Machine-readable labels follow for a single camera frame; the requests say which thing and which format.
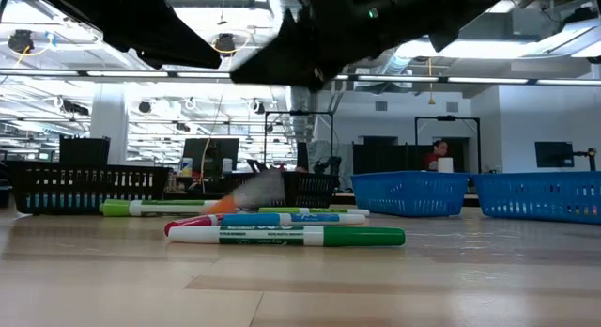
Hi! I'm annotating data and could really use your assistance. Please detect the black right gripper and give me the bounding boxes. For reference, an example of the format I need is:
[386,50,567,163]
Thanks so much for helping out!
[229,0,508,91]

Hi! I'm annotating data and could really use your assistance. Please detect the black wall screen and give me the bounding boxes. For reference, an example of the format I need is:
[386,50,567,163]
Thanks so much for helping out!
[534,141,576,169]

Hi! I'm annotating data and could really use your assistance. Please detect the thin dark green marker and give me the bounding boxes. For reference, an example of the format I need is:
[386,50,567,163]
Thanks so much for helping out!
[166,224,408,248]

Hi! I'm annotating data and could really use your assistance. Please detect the black partition wall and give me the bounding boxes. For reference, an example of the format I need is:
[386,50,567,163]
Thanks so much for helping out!
[352,143,470,174]

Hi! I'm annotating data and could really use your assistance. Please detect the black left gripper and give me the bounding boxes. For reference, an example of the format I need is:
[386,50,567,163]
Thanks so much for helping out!
[25,0,223,70]

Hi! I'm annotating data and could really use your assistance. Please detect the thin red marker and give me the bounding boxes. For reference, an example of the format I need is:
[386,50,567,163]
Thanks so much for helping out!
[162,212,225,238]

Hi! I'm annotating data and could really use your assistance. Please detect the silver ventilation duct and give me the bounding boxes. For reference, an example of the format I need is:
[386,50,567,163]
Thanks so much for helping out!
[285,85,320,145]

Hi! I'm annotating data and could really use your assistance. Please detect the black computer monitor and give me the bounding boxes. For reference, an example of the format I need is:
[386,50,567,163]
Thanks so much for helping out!
[182,137,240,178]

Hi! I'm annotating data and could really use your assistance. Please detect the black plastic mesh basket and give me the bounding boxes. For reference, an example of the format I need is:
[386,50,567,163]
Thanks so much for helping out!
[243,170,340,210]
[8,160,171,215]

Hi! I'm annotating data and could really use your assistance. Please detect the thin blue marker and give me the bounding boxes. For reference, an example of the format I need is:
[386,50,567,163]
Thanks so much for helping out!
[218,211,368,227]

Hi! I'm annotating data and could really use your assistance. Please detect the thin light green marker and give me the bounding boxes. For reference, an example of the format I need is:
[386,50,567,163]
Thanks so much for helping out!
[256,206,371,217]

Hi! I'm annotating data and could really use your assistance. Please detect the thin orange marker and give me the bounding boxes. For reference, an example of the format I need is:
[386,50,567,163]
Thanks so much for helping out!
[205,168,287,216]

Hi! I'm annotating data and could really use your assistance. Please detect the LED light bar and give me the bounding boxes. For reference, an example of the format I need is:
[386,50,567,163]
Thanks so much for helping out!
[0,69,601,86]

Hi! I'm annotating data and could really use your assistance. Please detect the thick green Expo marker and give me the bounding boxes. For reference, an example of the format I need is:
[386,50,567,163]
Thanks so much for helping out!
[99,198,236,219]

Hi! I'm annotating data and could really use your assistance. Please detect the person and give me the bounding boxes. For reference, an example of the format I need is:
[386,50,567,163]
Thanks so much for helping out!
[424,139,450,173]

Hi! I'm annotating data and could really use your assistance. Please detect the blue plastic mesh basket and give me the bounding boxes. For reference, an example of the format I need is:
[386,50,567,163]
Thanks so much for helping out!
[471,170,601,226]
[350,170,470,219]

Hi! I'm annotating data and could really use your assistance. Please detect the black gantry frame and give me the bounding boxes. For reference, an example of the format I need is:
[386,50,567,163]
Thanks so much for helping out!
[414,115,482,174]
[264,110,335,174]

